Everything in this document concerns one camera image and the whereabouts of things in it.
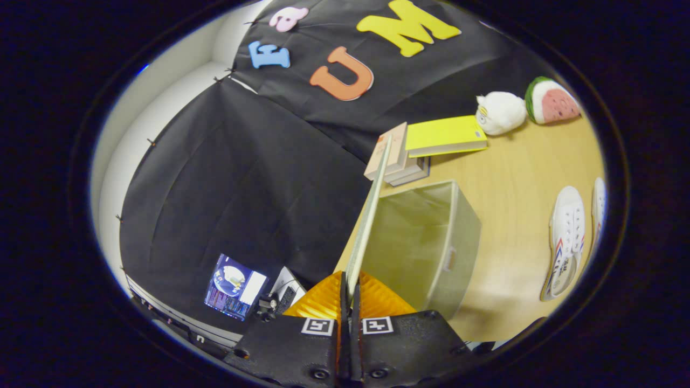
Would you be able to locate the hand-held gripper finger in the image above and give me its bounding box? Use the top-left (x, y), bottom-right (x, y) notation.
top-left (224, 271), bottom-right (350, 388)
top-left (349, 271), bottom-right (478, 388)

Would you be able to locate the green fabric storage box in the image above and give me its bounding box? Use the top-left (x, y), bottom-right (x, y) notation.
top-left (345, 135), bottom-right (482, 320)

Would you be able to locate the pale paperback book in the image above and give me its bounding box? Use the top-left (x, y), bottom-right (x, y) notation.
top-left (389, 157), bottom-right (431, 187)
top-left (384, 156), bottom-right (426, 183)

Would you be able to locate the yellow book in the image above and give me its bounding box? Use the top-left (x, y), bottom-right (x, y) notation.
top-left (405, 115), bottom-right (488, 158)

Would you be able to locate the beige book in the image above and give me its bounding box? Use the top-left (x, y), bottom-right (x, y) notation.
top-left (364, 122), bottom-right (409, 181)

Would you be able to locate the white canvas shoe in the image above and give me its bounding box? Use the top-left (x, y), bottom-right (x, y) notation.
top-left (541, 186), bottom-right (587, 301)
top-left (590, 178), bottom-right (608, 254)

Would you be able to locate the white plush toy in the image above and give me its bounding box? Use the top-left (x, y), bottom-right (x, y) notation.
top-left (475, 92), bottom-right (527, 136)

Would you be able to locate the white flat device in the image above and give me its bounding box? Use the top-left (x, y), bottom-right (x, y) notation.
top-left (270, 267), bottom-right (307, 310)

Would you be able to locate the lit computer screen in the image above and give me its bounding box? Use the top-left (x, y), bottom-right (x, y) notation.
top-left (204, 253), bottom-right (268, 322)

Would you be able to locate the watermelon slice plush toy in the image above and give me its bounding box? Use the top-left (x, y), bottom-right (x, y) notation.
top-left (525, 76), bottom-right (582, 124)

